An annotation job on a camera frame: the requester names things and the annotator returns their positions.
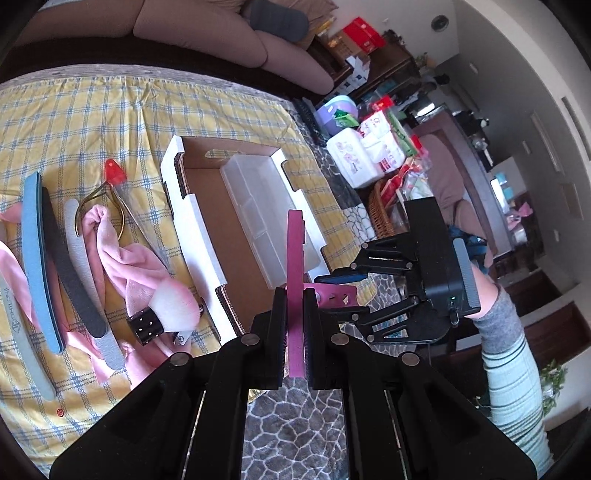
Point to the green potted plant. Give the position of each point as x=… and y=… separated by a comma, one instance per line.
x=554, y=378

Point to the pink satin ribbon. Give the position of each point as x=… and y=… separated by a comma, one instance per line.
x=9, y=258

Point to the person's right forearm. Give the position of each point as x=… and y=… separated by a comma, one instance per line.
x=508, y=392

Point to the pink cloth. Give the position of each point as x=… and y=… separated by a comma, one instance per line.
x=134, y=272

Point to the grey nail file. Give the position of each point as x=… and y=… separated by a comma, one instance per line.
x=78, y=244

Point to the red capped clear tool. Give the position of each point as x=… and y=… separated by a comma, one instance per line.
x=113, y=171

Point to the blue nail file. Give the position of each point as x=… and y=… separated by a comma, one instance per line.
x=39, y=258

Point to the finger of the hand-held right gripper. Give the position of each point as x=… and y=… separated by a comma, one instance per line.
x=341, y=278
x=369, y=318

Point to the grey cushion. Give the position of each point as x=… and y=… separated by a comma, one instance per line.
x=277, y=18

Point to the black nail file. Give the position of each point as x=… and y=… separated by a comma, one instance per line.
x=69, y=267

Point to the pink nail buffer block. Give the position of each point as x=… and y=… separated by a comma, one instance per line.
x=295, y=277

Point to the yellow checked tablecloth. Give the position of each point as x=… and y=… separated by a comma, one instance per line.
x=92, y=129

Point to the white cardboard box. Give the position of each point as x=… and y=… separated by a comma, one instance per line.
x=207, y=258

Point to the brown sofa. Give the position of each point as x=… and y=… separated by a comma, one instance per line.
x=184, y=27

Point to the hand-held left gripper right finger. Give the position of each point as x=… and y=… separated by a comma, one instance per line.
x=311, y=332

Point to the purple container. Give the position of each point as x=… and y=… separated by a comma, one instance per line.
x=339, y=104

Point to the brown armchair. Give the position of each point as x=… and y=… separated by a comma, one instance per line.
x=452, y=184

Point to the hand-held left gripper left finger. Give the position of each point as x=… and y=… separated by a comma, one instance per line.
x=278, y=332

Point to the dark wooden cabinet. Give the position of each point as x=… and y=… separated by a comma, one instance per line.
x=392, y=64

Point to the red box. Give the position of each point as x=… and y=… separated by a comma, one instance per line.
x=364, y=34

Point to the round ceiling light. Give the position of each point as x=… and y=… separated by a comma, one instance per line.
x=440, y=21

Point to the wicker basket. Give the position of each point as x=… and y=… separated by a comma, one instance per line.
x=381, y=212

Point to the clear plastic organizer box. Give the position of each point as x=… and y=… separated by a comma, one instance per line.
x=258, y=203

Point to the white printed nail file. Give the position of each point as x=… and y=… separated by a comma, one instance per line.
x=23, y=332

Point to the gold cuticle nipper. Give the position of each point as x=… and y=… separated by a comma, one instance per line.
x=92, y=196

